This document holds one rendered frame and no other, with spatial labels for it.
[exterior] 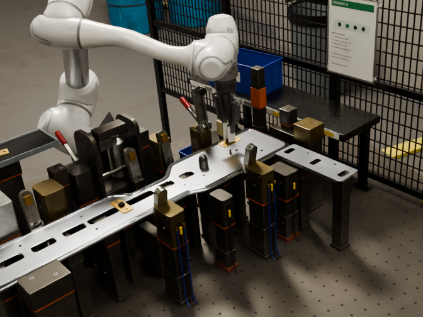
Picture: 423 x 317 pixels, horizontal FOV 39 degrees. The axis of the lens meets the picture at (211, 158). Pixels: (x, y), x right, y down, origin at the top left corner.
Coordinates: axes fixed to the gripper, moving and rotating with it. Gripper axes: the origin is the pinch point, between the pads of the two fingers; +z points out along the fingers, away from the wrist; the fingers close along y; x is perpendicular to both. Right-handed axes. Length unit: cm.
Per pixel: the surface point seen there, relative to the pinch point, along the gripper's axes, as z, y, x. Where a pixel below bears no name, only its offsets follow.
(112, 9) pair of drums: 77, -461, 227
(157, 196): 0.6, 15.0, -42.3
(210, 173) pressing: 8.8, 5.3, -14.0
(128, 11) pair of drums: 79, -442, 236
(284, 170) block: 10.9, 20.2, 6.8
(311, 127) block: 2.9, 16.1, 25.0
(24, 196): -1, -14, -71
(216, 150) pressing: 8.8, -6.0, -1.7
